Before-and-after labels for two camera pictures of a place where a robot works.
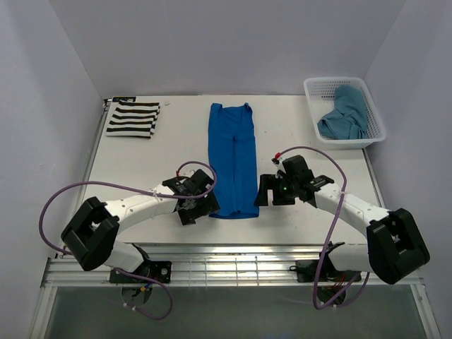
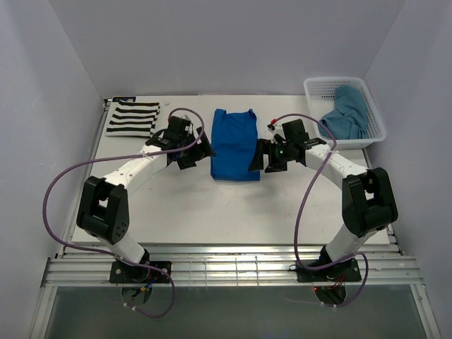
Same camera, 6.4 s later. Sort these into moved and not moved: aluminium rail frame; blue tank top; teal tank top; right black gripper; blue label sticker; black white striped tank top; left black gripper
Moved: left black gripper; blue tank top; right black gripper
Not moved: aluminium rail frame; black white striped tank top; blue label sticker; teal tank top
